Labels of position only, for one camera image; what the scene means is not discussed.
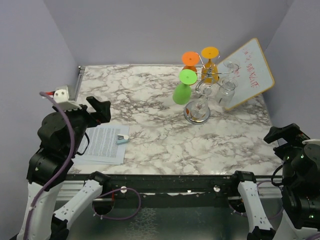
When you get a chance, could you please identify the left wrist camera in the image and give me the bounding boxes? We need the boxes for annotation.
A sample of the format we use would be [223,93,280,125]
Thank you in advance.
[39,85,81,112]

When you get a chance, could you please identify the clear wine glass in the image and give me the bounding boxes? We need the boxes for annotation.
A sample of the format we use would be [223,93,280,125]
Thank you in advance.
[190,82,212,122]
[215,77,238,107]
[220,58,240,75]

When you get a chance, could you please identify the printed paper sheets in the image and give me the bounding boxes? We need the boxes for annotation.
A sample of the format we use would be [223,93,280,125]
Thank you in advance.
[73,123,130,165]

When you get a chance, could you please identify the clear wine glass front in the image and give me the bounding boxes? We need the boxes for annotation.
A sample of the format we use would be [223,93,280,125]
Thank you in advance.
[190,82,212,122]

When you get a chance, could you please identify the aluminium frame rails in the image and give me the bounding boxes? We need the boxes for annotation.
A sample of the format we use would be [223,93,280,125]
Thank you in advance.
[27,66,93,240]

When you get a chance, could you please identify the small blue white stapler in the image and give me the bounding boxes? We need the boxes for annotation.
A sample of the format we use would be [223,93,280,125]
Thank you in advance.
[116,134,130,145]

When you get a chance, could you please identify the orange plastic wine glass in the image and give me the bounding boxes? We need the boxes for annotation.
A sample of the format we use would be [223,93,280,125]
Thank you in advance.
[181,51,200,72]

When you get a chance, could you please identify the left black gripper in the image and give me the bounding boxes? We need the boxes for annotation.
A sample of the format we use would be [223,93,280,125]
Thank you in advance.
[55,94,112,154]

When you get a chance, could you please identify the chrome wine glass rack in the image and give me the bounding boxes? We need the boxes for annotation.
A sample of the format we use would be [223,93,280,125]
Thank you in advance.
[183,55,240,125]

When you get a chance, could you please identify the whiteboard with yellow frame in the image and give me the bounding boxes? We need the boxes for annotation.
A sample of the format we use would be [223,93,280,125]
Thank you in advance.
[217,38,275,110]

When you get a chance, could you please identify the green plastic wine glass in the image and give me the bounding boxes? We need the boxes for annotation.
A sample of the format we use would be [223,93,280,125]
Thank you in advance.
[172,69,198,105]

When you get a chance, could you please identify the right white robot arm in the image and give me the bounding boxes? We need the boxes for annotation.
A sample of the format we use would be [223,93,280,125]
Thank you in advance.
[229,123,320,240]

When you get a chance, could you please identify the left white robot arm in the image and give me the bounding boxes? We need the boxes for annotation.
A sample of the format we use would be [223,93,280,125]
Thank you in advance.
[12,96,111,240]

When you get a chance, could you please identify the yellow plastic wine glass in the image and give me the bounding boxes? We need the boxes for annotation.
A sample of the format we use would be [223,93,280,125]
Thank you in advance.
[201,46,220,84]

